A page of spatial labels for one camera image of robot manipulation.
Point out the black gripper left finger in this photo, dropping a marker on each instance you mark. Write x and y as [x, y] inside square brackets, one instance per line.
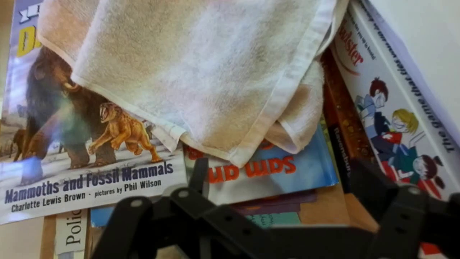
[143, 225]

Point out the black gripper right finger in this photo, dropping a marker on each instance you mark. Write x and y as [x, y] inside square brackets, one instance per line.
[406, 225]

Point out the white cloth towel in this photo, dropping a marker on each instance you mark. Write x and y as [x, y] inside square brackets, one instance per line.
[201, 67]

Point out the brown case files box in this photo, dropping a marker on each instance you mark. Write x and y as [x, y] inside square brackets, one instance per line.
[335, 211]

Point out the mammoths picture book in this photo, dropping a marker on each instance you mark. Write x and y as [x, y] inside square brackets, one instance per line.
[61, 145]

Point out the orange board game box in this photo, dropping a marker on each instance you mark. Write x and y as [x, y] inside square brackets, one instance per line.
[342, 124]

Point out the white board game box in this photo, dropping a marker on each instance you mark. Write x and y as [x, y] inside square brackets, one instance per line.
[396, 96]

